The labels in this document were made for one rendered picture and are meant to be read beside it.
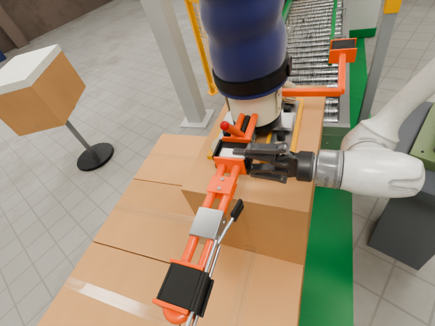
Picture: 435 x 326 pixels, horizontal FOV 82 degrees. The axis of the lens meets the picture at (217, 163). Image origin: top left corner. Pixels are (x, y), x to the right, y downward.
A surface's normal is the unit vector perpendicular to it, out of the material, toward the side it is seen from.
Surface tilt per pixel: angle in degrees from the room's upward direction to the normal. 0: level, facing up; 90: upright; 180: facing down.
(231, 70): 87
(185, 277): 1
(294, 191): 1
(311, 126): 1
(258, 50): 77
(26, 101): 90
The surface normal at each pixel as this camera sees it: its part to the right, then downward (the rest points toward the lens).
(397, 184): -0.22, 0.35
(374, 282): -0.22, -0.66
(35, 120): 0.08, 0.72
